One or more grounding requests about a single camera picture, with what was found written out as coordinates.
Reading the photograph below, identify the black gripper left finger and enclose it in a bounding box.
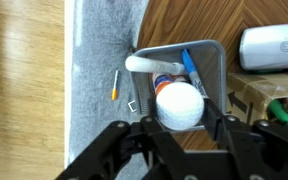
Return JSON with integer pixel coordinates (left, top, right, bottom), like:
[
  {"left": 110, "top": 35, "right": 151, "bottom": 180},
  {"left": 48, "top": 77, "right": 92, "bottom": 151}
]
[{"left": 55, "top": 96, "right": 198, "bottom": 180}]

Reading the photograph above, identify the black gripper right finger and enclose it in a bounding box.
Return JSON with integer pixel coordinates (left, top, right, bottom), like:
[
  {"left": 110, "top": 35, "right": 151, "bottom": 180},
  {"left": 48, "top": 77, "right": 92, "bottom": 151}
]
[{"left": 203, "top": 98, "right": 288, "bottom": 180}]

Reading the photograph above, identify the white golf ball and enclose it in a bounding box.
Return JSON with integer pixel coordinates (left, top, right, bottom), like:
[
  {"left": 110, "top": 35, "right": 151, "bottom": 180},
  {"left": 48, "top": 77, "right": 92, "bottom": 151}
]
[{"left": 155, "top": 82, "right": 205, "bottom": 132}]

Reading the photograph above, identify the green marker pen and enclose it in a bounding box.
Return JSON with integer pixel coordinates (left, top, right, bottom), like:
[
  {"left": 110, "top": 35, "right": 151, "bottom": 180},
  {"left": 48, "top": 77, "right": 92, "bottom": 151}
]
[{"left": 267, "top": 99, "right": 288, "bottom": 139}]

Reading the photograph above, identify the brown cardboard box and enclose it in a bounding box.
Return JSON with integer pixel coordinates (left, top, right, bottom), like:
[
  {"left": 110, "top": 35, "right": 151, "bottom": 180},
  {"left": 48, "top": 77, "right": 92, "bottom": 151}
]
[{"left": 226, "top": 71, "right": 288, "bottom": 134}]

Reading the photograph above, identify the white pen orange cap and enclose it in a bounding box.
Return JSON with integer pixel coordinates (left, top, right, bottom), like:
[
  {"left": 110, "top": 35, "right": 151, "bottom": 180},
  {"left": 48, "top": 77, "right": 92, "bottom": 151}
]
[{"left": 111, "top": 69, "right": 120, "bottom": 101}]

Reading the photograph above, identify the gray mesh pen holder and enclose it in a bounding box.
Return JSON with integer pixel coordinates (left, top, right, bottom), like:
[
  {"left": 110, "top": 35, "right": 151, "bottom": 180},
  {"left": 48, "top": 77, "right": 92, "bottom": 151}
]
[{"left": 130, "top": 39, "right": 228, "bottom": 134}]

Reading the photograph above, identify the blue marker pen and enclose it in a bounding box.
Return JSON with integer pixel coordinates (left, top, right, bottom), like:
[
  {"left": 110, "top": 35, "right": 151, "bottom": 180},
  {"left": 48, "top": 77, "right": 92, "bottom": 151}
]
[{"left": 181, "top": 48, "right": 209, "bottom": 99}]

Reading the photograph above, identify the orange white glue stick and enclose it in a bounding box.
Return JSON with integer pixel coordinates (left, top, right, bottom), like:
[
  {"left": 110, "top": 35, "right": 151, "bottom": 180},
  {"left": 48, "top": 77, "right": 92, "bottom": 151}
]
[{"left": 151, "top": 72, "right": 189, "bottom": 96}]

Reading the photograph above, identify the white tube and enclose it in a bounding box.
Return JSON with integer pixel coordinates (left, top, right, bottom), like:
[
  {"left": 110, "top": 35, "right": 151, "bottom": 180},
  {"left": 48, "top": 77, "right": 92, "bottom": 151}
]
[{"left": 124, "top": 54, "right": 188, "bottom": 75}]

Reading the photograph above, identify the round brown wooden table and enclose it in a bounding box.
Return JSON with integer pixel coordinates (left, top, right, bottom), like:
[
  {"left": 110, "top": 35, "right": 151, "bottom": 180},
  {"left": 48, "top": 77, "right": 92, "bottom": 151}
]
[{"left": 64, "top": 0, "right": 152, "bottom": 180}]

